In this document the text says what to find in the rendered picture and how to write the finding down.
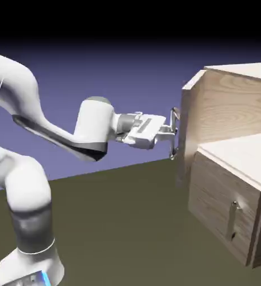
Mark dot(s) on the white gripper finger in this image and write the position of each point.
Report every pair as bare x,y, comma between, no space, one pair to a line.
166,128
164,136

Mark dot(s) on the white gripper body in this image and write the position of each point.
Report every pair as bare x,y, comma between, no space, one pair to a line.
146,131

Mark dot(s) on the light wood cabinet door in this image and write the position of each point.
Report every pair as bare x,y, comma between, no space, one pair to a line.
221,201
185,134

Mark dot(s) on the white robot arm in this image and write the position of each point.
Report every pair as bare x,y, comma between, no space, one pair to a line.
29,156

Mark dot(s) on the light wood cabinet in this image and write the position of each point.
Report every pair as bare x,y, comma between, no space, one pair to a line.
235,160

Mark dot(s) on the light wood closed cabinet door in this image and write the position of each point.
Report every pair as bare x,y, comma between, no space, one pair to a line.
221,201

